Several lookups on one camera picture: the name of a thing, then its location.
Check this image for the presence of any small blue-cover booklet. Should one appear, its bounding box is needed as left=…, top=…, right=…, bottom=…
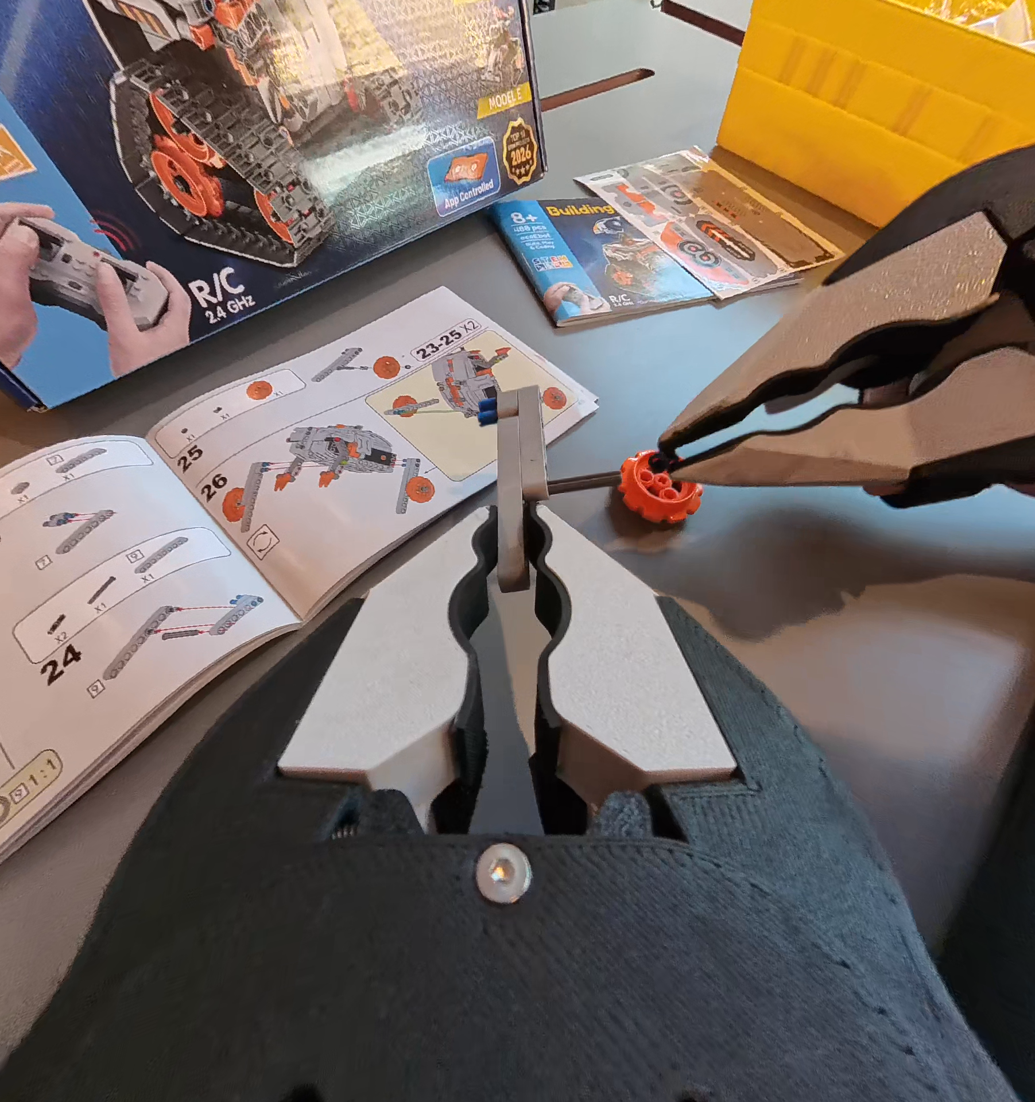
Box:
left=487, top=198, right=715, bottom=328

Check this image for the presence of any yellow plastic bin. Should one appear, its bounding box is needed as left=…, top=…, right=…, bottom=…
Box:
left=717, top=0, right=1035, bottom=229

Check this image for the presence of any grey beam with blue pins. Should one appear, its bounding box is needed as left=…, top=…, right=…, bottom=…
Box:
left=476, top=386, right=626, bottom=595

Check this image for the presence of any open instruction booklet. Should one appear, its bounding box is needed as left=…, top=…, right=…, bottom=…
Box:
left=0, top=286, right=599, bottom=893

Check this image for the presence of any blue robot kit box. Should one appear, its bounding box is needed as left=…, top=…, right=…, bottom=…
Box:
left=0, top=0, right=549, bottom=411

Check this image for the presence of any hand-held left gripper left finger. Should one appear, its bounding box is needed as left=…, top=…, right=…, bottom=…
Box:
left=278, top=506, right=496, bottom=835

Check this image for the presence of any orange gear wheel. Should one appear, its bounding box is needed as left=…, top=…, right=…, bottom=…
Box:
left=616, top=449, right=706, bottom=523

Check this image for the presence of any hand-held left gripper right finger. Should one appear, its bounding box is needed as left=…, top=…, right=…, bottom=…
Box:
left=528, top=505, right=739, bottom=835

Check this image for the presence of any printed paper sheet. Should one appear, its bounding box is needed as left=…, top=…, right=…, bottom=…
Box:
left=573, top=146, right=846, bottom=301

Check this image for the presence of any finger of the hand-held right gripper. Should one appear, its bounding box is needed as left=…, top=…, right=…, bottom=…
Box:
left=657, top=209, right=1024, bottom=459
left=675, top=343, right=1035, bottom=490

